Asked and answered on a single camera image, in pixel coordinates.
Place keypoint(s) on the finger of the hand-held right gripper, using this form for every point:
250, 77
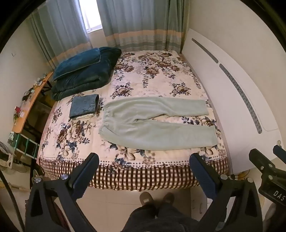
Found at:
280, 150
259, 158

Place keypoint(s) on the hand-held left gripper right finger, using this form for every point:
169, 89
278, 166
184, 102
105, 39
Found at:
204, 178

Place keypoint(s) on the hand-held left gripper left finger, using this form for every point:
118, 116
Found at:
81, 180

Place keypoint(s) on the light green pants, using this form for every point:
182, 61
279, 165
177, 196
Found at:
138, 131

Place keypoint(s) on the person's right shoe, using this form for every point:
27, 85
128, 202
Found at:
168, 198

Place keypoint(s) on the person's shoe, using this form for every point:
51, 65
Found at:
168, 198
146, 198

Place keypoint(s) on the person's legs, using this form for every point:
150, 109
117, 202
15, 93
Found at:
160, 218

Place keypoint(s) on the person's left shoe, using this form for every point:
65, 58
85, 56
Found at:
146, 198

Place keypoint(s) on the folded cream cloth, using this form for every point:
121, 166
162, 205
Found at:
88, 115

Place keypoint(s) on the green shelf rack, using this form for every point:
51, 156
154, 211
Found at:
24, 145

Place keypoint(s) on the folded blue cloth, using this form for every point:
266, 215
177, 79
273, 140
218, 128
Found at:
83, 106

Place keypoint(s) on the white headboard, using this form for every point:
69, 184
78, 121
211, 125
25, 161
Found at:
223, 89

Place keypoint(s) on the wooden desk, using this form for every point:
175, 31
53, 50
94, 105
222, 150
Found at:
29, 104

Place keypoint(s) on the folded dark blue quilt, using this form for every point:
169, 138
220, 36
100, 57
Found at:
89, 82

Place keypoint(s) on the blue pillow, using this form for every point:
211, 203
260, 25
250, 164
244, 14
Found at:
76, 64

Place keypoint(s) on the window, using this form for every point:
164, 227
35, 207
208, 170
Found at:
90, 15

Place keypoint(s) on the wide green striped curtain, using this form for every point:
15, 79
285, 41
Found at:
143, 22

